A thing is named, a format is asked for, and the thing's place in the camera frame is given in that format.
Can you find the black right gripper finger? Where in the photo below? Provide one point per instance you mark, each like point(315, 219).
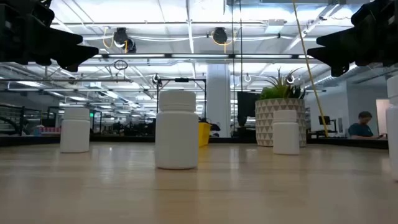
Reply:
point(337, 56)
point(339, 40)

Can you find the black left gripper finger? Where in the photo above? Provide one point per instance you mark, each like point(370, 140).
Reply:
point(70, 39)
point(74, 56)

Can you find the white pill bottle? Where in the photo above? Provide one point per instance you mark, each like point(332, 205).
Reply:
point(75, 133)
point(393, 130)
point(286, 135)
point(176, 137)

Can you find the yellow plastic basket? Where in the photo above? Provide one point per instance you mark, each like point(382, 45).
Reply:
point(204, 133)

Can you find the small black monitor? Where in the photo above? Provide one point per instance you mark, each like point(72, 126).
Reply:
point(324, 120)

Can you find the green spiky plant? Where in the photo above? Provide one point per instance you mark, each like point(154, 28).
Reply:
point(280, 90)

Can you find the person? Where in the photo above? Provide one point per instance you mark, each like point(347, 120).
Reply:
point(360, 129)

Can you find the triangle-patterned plant pot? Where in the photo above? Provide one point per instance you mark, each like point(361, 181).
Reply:
point(264, 124)

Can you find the large black monitor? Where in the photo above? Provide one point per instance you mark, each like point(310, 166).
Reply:
point(246, 107)

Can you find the long ceiling light strip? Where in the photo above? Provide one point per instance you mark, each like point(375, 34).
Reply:
point(199, 56)

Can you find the white building column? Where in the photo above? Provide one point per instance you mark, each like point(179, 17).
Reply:
point(218, 99)

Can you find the black table edge rail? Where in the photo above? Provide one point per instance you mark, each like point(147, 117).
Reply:
point(118, 139)

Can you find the black metal frame stand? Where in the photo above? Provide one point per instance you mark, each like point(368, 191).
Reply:
point(182, 80)

